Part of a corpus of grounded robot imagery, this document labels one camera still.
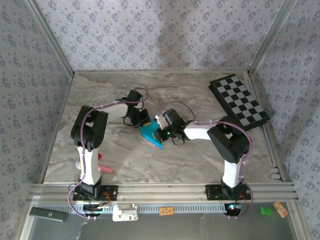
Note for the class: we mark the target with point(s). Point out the blue cloth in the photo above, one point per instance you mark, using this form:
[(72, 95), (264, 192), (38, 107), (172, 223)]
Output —
[(147, 132)]

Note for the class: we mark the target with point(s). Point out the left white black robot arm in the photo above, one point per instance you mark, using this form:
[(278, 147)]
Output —
[(90, 167)]

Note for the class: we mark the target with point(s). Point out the pink marker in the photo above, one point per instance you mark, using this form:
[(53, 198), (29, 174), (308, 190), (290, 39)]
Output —
[(107, 170)]

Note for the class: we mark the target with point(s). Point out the orange label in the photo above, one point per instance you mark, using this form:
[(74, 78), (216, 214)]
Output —
[(166, 211)]

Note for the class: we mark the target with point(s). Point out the black grey chessboard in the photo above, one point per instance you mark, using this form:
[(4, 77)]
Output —
[(240, 100)]

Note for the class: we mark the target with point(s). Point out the white yellow small object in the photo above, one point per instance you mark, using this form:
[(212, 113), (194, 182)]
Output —
[(78, 165)]

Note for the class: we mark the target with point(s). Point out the black flat bar device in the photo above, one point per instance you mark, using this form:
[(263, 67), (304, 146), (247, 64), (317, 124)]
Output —
[(48, 214)]

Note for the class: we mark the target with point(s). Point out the small brown box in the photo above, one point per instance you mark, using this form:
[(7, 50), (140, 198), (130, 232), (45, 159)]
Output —
[(280, 209)]

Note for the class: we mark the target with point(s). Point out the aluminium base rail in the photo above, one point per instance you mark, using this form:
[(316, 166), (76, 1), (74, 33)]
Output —
[(162, 192)]

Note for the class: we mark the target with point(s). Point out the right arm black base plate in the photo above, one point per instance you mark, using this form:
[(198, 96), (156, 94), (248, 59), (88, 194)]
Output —
[(212, 192)]

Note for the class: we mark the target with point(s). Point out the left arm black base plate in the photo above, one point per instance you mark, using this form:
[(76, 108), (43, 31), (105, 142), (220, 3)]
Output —
[(110, 192)]

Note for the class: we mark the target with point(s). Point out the aluminium side rail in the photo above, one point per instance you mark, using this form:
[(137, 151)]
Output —
[(271, 150), (57, 125)]

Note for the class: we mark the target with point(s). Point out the white plastic bracket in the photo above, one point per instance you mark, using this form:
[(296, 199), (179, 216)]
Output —
[(125, 212)]

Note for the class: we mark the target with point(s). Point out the aluminium frame post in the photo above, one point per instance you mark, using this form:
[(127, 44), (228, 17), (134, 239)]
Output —
[(52, 37), (271, 37)]

